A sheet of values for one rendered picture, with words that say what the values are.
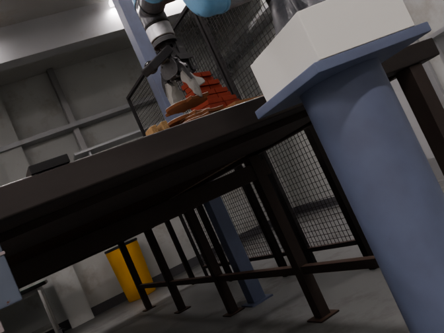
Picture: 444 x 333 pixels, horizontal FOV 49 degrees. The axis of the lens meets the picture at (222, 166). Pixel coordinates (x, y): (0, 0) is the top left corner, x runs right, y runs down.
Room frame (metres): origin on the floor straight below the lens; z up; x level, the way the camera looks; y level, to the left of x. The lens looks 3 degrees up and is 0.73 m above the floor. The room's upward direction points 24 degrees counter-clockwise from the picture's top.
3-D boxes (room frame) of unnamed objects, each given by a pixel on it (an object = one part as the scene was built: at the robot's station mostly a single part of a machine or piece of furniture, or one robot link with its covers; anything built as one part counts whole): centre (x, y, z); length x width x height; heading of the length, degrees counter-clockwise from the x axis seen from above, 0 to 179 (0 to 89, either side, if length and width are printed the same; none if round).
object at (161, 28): (1.37, 0.00, 1.23); 0.08 x 0.08 x 0.05
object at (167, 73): (1.38, 0.00, 1.15); 0.09 x 0.08 x 0.12; 136
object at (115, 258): (6.35, 1.64, 0.36); 0.46 x 0.46 x 0.73
